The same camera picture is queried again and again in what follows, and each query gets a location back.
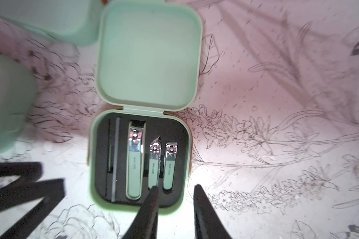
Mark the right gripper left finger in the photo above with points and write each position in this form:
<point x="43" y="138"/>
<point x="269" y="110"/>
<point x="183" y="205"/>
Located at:
<point x="145" y="224"/>

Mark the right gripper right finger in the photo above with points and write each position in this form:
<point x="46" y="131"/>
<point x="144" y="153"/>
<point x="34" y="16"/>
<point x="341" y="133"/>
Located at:
<point x="207" y="223"/>

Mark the green clipper case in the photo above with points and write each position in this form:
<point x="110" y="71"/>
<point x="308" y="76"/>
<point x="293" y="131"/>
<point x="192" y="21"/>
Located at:
<point x="17" y="93"/>

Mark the grey nail file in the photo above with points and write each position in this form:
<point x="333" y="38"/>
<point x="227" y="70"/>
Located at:
<point x="113" y="145"/>

